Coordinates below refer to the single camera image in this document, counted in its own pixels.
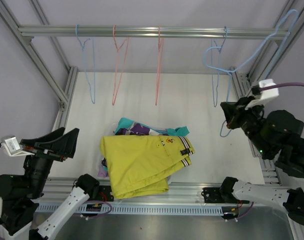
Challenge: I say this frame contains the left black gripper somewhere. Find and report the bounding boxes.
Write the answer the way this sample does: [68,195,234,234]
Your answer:
[20,126,79,198]

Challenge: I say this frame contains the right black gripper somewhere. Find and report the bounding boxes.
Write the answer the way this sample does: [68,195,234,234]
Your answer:
[221,95,272,158]

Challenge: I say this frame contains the lilac purple trousers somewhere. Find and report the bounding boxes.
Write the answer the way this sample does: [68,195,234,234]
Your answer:
[98,165,109,178]

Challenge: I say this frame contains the teal trousers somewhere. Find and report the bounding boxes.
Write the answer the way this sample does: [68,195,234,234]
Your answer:
[113,117,191,138]

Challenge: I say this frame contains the purple white patterned trousers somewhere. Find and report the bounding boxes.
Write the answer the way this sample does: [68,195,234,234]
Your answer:
[101,122,167,167]

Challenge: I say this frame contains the olive yellow trousers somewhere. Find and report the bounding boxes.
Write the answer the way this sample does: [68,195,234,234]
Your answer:
[100,135,195,199]

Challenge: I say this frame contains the light blue wire hanger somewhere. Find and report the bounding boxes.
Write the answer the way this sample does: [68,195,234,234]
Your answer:
[75,24,96,104]

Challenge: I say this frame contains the pink wire hanger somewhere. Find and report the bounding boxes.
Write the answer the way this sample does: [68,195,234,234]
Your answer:
[112,25,130,106]
[155,27,164,106]

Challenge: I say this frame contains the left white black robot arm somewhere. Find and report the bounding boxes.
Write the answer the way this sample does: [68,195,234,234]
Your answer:
[0,127,100,240]

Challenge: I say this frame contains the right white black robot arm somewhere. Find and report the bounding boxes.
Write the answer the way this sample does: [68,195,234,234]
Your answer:
[219,96,304,226]

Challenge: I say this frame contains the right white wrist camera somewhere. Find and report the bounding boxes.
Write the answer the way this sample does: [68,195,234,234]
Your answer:
[245,78,279,110]

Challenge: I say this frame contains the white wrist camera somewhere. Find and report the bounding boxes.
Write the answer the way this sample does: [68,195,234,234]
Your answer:
[1,135,30,157]
[245,78,279,110]

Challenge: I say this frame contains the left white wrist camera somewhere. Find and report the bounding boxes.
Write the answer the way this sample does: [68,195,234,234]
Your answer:
[1,135,30,157]

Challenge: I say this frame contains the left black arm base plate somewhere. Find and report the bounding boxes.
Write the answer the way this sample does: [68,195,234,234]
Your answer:
[96,185,114,202]

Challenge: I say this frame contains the white slotted cable duct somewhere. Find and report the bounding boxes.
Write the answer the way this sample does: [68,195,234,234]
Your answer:
[34,204,224,216]

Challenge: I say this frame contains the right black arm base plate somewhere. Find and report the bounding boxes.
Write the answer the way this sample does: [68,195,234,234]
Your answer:
[201,187,250,204]

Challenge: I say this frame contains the aluminium frame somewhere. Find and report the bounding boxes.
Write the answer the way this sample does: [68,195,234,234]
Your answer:
[0,0,304,240]

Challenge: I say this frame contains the aluminium hanging rail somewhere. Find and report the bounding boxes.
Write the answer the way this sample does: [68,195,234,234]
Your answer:
[18,25,289,40]

